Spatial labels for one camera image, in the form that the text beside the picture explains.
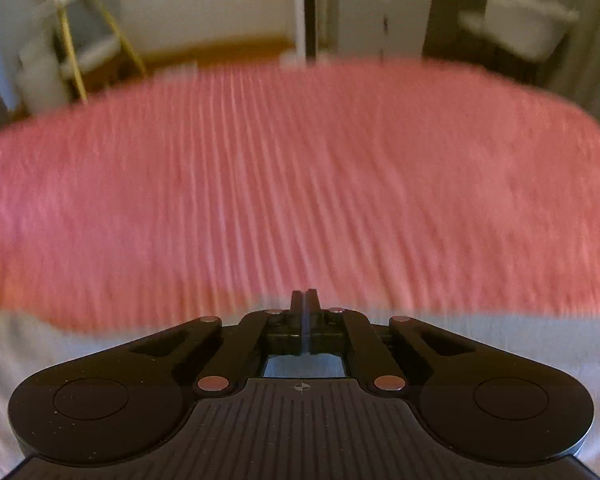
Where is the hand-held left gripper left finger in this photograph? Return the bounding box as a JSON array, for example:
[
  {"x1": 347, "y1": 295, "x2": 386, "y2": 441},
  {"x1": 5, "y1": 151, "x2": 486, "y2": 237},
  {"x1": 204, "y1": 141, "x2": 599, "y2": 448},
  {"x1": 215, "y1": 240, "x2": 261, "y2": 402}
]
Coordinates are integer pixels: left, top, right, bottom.
[{"x1": 115, "y1": 290, "x2": 306, "y2": 397}]

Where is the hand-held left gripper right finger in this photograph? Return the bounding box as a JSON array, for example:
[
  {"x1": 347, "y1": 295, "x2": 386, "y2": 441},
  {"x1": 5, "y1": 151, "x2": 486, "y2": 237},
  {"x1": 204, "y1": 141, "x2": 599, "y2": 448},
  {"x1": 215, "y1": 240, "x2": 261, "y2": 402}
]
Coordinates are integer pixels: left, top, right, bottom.
[{"x1": 306, "y1": 289, "x2": 481, "y2": 395}]

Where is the pink ribbed blanket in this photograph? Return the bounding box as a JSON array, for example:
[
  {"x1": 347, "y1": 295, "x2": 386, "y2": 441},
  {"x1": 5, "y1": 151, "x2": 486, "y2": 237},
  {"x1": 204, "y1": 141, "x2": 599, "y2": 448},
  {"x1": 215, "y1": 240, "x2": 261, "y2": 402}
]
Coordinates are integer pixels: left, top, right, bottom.
[{"x1": 0, "y1": 57, "x2": 600, "y2": 333}]

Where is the grey cabinet with items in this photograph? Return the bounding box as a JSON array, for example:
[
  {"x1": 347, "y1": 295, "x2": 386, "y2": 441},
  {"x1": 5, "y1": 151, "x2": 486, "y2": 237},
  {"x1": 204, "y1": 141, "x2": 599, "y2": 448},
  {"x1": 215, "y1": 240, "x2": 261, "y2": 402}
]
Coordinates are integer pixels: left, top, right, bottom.
[{"x1": 296, "y1": 0, "x2": 318, "y2": 60}]

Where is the white cabinet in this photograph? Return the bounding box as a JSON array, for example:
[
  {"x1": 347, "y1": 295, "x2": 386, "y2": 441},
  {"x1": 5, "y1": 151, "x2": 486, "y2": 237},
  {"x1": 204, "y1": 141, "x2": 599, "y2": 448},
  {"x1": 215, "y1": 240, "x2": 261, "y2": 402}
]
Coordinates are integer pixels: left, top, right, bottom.
[{"x1": 337, "y1": 0, "x2": 433, "y2": 58}]

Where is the white bin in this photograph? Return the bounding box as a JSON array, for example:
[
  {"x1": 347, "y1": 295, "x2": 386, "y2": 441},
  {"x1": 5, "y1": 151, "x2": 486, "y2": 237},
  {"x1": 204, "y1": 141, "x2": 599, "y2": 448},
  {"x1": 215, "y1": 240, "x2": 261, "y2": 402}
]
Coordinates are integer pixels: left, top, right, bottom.
[{"x1": 16, "y1": 42, "x2": 76, "y2": 115}]

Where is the gold-legged stand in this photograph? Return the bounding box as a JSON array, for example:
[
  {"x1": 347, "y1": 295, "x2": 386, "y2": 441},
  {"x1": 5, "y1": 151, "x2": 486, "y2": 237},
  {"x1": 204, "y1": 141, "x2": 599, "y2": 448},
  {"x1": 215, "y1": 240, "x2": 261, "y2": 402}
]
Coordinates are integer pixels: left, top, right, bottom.
[{"x1": 32, "y1": 0, "x2": 148, "y2": 103}]

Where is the white chair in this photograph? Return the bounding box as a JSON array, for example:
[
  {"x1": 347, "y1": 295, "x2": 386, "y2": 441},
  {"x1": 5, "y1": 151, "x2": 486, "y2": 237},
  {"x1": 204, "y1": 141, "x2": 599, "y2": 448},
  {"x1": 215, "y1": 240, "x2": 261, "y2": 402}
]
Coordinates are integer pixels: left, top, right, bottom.
[{"x1": 457, "y1": 0, "x2": 581, "y2": 63}]

